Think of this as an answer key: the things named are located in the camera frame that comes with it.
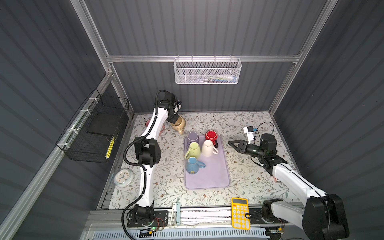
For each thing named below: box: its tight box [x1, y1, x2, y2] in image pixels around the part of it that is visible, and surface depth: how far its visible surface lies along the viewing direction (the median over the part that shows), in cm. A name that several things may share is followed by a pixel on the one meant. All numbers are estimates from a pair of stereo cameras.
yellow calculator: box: [231, 197, 251, 231], surface depth 75 cm
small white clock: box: [113, 168, 134, 188], surface depth 86 cm
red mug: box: [204, 129, 219, 148], surface depth 98 cm
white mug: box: [201, 139, 219, 157], surface depth 94 cm
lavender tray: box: [184, 134, 230, 190], surface depth 91 cm
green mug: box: [184, 141, 201, 160], surface depth 91 cm
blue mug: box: [186, 156, 206, 175], surface depth 87 cm
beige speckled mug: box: [170, 116, 186, 135], surface depth 95 cm
